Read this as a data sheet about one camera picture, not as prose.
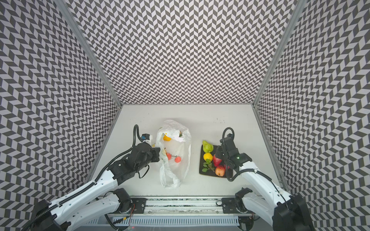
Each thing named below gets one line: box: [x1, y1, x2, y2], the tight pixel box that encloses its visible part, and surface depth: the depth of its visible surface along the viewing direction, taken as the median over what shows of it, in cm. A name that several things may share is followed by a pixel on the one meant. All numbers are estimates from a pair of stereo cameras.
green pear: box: [202, 140, 214, 154], surface depth 90 cm
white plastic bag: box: [156, 119, 192, 189], surface depth 77 cm
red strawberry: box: [212, 154, 222, 167], surface depth 84 cm
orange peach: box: [214, 165, 225, 178], surface depth 82 cm
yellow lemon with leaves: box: [201, 152, 215, 173], surface depth 86 cm
